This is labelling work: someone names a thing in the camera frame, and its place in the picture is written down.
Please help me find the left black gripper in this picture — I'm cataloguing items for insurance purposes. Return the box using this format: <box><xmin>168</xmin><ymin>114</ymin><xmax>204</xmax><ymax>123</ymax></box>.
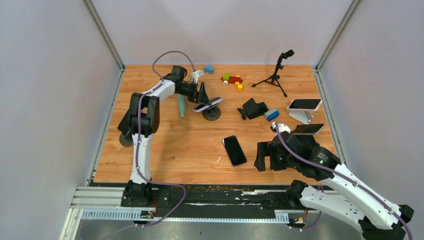
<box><xmin>178</xmin><ymin>82</ymin><xmax>213</xmax><ymax>107</ymax></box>

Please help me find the phone with lavender case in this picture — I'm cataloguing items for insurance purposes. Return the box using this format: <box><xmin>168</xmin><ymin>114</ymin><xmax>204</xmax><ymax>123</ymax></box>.
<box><xmin>193</xmin><ymin>96</ymin><xmax>224</xmax><ymax>113</ymax></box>

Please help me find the phone with pink-edged black case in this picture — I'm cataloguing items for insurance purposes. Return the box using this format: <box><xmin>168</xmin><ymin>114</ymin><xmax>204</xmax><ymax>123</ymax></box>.
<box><xmin>222</xmin><ymin>135</ymin><xmax>247</xmax><ymax>167</ymax></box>

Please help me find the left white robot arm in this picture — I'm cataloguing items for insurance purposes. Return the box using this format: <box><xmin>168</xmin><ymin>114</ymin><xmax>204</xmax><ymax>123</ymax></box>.
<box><xmin>118</xmin><ymin>65</ymin><xmax>223</xmax><ymax>207</ymax></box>

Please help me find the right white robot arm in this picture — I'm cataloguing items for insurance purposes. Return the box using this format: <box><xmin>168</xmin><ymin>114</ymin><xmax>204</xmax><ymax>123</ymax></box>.
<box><xmin>254</xmin><ymin>131</ymin><xmax>414</xmax><ymax>240</ymax></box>

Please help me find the round black phone stand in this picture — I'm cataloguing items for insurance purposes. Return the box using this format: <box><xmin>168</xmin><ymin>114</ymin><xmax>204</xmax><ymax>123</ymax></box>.
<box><xmin>202</xmin><ymin>106</ymin><xmax>221</xmax><ymax>121</ymax></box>

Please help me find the phone with white edge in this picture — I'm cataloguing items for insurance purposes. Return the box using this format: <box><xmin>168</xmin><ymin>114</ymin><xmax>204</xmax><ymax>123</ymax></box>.
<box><xmin>292</xmin><ymin>123</ymin><xmax>325</xmax><ymax>135</ymax></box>

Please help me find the black clamp phone holder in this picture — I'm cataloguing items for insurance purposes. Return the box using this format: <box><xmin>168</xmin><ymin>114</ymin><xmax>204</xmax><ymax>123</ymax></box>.
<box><xmin>237</xmin><ymin>98</ymin><xmax>269</xmax><ymax>120</ymax></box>

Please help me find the white phone stand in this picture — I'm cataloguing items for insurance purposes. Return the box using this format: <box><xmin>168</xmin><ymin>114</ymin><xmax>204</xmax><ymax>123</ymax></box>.
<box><xmin>288</xmin><ymin>110</ymin><xmax>314</xmax><ymax>125</ymax></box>

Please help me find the phone with pink case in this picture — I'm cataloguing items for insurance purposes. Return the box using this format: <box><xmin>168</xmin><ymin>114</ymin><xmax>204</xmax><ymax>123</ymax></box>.
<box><xmin>287</xmin><ymin>98</ymin><xmax>323</xmax><ymax>112</ymax></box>

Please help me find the black mini tripod stand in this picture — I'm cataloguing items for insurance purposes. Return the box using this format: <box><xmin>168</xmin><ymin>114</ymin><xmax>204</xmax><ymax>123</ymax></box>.
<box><xmin>251</xmin><ymin>49</ymin><xmax>295</xmax><ymax>98</ymax></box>

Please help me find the teal toy microphone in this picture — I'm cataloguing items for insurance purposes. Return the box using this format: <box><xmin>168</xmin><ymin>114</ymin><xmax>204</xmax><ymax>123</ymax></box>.
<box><xmin>177</xmin><ymin>94</ymin><xmax>186</xmax><ymax>118</ymax></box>

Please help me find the blue triangular block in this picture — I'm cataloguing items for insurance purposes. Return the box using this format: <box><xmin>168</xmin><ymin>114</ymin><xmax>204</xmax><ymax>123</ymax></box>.
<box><xmin>203</xmin><ymin>65</ymin><xmax>214</xmax><ymax>74</ymax></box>

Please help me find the colourful toy brick car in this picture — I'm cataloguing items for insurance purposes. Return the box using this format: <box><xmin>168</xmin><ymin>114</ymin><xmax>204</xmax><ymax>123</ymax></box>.
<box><xmin>220</xmin><ymin>73</ymin><xmax>243</xmax><ymax>86</ymax></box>

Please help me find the blue and grey eraser block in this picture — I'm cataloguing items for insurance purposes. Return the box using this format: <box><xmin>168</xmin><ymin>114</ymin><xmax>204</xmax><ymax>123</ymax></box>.
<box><xmin>264</xmin><ymin>108</ymin><xmax>280</xmax><ymax>122</ymax></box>

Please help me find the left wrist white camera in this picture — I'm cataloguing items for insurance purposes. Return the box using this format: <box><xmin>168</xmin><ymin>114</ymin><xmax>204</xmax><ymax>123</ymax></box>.
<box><xmin>191</xmin><ymin>69</ymin><xmax>205</xmax><ymax>84</ymax></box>

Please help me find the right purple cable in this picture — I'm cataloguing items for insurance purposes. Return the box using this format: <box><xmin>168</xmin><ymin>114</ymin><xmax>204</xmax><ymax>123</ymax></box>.
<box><xmin>273</xmin><ymin>121</ymin><xmax>413</xmax><ymax>240</ymax></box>

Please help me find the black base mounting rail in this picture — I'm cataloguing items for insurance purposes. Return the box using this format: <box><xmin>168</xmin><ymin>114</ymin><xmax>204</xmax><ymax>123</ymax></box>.
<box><xmin>70</xmin><ymin>183</ymin><xmax>316</xmax><ymax>224</ymax></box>

